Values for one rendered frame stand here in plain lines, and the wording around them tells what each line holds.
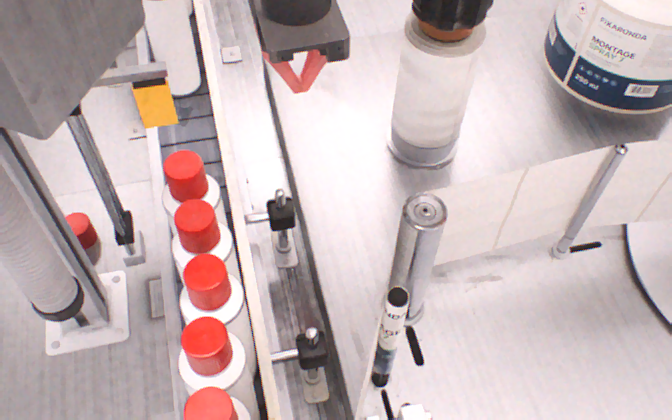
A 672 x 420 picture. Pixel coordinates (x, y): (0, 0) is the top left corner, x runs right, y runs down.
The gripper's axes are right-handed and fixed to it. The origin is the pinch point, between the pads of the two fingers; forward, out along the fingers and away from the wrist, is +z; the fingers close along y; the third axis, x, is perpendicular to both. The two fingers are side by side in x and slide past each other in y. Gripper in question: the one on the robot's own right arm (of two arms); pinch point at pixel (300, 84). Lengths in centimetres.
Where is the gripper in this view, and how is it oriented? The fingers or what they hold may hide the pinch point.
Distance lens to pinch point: 62.8
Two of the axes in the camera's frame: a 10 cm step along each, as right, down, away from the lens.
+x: -9.7, 2.0, -1.5
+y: -2.5, -7.9, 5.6
